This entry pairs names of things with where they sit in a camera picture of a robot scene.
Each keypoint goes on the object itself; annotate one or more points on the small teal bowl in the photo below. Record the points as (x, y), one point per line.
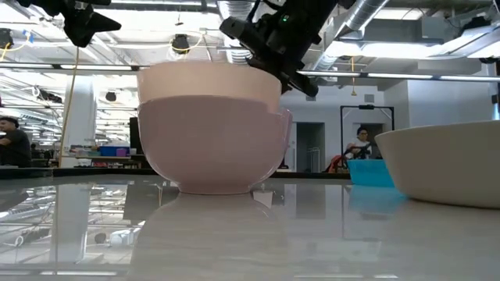
(367, 173)

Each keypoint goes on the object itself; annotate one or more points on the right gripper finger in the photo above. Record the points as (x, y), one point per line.
(301, 84)
(244, 33)

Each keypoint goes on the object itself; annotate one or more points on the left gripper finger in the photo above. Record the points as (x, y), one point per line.
(84, 27)

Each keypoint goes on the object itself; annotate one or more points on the pale pink bowl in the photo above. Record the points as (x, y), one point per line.
(207, 82)

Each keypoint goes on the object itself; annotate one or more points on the blue storage bin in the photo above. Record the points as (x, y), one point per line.
(113, 151)

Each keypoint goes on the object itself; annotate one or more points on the person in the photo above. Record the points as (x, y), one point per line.
(15, 146)
(358, 146)

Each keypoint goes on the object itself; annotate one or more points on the red chair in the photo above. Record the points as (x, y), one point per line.
(336, 164)

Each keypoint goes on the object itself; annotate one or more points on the black ceiling device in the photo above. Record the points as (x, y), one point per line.
(180, 43)

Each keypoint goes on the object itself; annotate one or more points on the black table frame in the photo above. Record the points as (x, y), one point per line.
(78, 172)

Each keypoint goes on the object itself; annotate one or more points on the large cream bowl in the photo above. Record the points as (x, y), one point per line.
(449, 164)

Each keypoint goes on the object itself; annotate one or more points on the black rectangular frame stand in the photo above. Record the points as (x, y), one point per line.
(367, 107)

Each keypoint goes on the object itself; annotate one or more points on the silver ventilation duct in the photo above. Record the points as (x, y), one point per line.
(359, 15)

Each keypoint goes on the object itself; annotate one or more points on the translucent pink bowl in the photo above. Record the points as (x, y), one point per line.
(211, 148)

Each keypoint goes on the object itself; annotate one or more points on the black monitor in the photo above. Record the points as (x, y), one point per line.
(135, 136)

